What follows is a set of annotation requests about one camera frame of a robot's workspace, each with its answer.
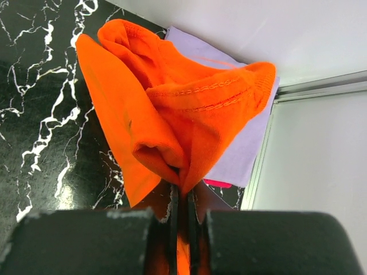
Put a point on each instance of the folded purple t shirt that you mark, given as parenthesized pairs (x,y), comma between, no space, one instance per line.
(236,164)

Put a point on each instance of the orange t shirt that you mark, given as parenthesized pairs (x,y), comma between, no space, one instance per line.
(166,118)

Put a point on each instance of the folded pink t shirt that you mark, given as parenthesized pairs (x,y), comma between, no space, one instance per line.
(216,183)

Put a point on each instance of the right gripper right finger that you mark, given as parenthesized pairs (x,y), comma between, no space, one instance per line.
(227,241)

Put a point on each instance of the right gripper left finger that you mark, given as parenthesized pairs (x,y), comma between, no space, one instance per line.
(140,240)

